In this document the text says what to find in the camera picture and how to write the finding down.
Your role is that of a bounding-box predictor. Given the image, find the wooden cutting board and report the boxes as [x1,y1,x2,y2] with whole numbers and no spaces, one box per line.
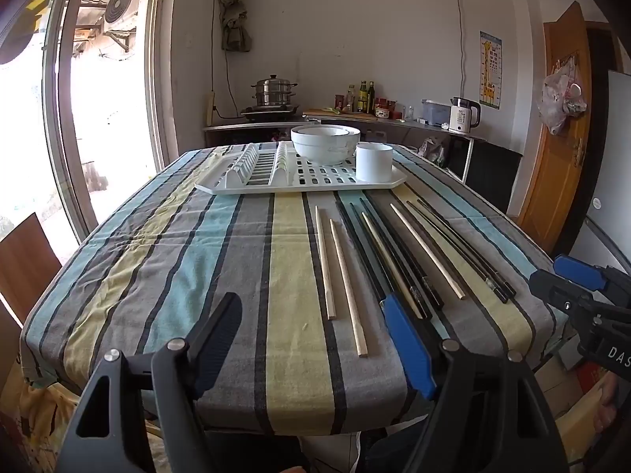
[302,108,378,120]

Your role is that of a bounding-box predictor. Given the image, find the black gas stove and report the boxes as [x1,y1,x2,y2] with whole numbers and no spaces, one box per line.
[240,103,301,120]

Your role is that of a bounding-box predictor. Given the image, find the giraffe wall poster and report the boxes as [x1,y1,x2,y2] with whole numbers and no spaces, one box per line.
[479,31,502,110]

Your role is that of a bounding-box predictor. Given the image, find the white ceramic bowl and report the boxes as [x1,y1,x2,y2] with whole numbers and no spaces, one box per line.
[295,127,360,140]
[291,128,362,166]

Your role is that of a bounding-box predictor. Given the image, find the hanging plastic bag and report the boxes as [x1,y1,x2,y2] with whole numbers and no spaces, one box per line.
[540,56,588,134]

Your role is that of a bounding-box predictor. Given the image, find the grey plastic container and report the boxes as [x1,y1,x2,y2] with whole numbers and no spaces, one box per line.
[421,99,454,126]

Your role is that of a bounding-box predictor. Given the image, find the tied olive curtain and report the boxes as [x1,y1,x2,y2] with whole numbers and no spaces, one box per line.
[217,0,253,52]

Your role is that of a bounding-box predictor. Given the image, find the stainless steamer pot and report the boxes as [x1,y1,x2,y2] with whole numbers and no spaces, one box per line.
[250,74,298,108]

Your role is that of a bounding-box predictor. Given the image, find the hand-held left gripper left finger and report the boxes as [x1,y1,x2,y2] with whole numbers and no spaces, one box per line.
[56,292,243,473]

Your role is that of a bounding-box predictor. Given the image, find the wooden chopstick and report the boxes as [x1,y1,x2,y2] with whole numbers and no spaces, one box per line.
[361,212,426,320]
[314,206,337,320]
[389,202,467,301]
[329,218,369,358]

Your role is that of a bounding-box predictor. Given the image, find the brown wooden board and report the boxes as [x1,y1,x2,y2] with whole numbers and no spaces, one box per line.
[0,212,62,326]

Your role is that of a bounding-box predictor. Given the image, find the white cup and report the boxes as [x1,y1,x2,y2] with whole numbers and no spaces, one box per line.
[355,142,394,182]

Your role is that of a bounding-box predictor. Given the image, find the sliding glass door frame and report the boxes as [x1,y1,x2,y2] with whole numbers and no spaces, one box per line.
[42,0,181,237]

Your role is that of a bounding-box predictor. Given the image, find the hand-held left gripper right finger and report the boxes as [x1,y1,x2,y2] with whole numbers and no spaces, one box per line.
[379,294,570,473]

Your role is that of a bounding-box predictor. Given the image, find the cardboard box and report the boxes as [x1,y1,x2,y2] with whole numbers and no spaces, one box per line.
[535,350,631,454]

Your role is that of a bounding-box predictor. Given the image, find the white plastic dish rack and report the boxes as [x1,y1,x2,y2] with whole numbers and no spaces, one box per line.
[194,140,409,195]

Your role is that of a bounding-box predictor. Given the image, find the plastic bags under counter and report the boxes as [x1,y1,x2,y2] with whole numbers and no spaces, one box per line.
[419,137,447,163]

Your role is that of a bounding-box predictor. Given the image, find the black power cable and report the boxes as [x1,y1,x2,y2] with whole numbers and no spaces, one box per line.
[212,0,247,114]

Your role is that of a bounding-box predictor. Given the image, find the thin wall cable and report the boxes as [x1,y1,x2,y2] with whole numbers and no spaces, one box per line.
[452,0,469,102]

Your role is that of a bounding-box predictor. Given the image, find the yellow printed cloth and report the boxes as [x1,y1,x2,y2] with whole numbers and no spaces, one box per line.
[0,355,80,473]

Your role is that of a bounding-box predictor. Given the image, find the outdoor air conditioner unit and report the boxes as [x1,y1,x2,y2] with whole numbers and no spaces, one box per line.
[101,0,141,25]

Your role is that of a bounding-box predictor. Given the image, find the person's right hand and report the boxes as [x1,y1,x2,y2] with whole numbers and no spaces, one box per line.
[594,374,627,434]

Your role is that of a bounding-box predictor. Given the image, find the black panel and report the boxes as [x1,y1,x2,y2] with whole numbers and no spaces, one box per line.
[446,135,524,215]

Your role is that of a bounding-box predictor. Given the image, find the white refrigerator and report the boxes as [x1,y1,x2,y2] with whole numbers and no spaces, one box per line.
[572,70,631,281]

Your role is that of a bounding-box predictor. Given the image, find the wooden door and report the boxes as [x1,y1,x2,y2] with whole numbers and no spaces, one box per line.
[517,1,592,242]

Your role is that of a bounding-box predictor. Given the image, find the white electric kettle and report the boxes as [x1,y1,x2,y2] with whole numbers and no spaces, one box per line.
[448,97,482,135]

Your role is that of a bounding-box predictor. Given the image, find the striped tablecloth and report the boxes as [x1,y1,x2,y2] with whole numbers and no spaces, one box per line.
[20,145,575,437]

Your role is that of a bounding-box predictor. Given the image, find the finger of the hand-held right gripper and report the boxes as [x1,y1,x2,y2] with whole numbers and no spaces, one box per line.
[530,270,612,316]
[552,255,631,296]

